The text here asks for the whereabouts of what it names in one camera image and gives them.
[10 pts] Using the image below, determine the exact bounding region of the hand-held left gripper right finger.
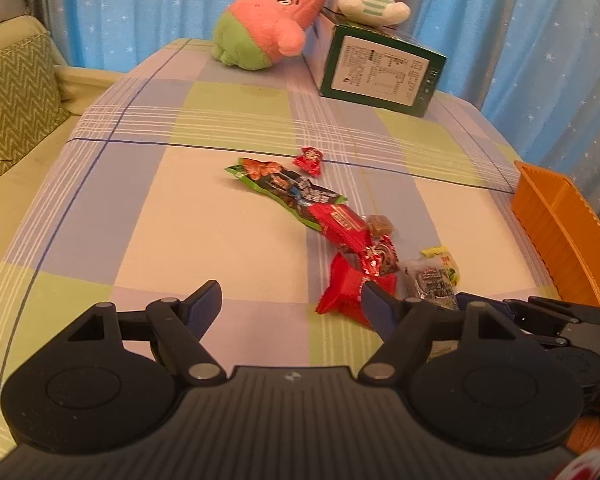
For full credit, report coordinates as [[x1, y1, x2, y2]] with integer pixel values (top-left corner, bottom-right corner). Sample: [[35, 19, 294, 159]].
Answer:
[[357, 281, 519, 385]]

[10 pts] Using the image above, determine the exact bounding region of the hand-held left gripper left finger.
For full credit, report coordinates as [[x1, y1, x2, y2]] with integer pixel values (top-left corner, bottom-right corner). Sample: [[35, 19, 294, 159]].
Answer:
[[69, 280, 227, 386]]

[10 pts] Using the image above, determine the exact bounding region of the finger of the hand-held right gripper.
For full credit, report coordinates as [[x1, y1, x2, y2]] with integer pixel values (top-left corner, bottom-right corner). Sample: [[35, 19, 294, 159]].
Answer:
[[455, 291, 600, 349]]

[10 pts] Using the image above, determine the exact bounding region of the red snack packet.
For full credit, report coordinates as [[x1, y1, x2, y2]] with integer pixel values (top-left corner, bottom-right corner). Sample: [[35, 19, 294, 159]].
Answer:
[[307, 203, 372, 256], [315, 252, 398, 329]]

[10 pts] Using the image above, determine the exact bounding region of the grey yellow snack packet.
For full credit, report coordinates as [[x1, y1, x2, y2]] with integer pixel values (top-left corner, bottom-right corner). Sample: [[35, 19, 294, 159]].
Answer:
[[404, 245, 462, 307]]

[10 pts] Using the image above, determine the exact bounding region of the orange plastic tray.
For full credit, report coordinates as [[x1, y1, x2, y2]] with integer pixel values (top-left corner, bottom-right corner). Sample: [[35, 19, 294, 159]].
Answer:
[[510, 160, 600, 311]]

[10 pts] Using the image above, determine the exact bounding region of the long green snack packet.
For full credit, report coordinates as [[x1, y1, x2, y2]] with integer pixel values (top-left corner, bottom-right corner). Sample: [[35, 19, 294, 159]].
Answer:
[[224, 157, 348, 229]]

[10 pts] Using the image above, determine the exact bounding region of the small red candy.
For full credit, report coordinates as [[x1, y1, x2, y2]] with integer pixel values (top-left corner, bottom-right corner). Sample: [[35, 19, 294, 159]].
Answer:
[[293, 146, 325, 178]]

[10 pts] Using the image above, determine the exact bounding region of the shiny red wrapped candy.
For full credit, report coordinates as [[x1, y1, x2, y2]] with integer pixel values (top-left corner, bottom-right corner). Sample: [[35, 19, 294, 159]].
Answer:
[[357, 237, 401, 277]]

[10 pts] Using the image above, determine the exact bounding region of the brown wrapped candy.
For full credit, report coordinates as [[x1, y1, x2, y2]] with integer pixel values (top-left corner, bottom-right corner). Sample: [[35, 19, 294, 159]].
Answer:
[[365, 214, 396, 237]]

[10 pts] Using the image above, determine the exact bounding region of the checked tablecloth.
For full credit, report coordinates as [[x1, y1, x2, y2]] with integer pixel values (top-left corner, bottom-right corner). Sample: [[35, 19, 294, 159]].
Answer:
[[0, 37, 573, 463]]

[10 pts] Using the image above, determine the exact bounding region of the red white cloth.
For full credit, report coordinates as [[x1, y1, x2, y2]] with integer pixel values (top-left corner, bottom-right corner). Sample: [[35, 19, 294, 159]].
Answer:
[[552, 442, 600, 480]]

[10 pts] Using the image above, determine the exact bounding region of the light green sofa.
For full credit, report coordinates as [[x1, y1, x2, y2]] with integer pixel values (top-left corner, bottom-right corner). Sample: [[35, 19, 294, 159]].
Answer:
[[0, 15, 131, 321]]

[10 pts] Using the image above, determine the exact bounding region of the green cardboard box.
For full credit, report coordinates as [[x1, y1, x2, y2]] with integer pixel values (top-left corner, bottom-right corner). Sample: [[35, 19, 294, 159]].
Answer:
[[305, 7, 448, 118]]

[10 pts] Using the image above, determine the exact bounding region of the green zigzag cushion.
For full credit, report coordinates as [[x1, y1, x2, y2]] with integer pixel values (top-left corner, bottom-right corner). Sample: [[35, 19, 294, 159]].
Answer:
[[0, 30, 72, 178]]

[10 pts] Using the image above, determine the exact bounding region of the pink star plush toy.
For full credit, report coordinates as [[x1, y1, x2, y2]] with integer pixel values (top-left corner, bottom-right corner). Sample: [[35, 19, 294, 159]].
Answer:
[[211, 0, 330, 71]]

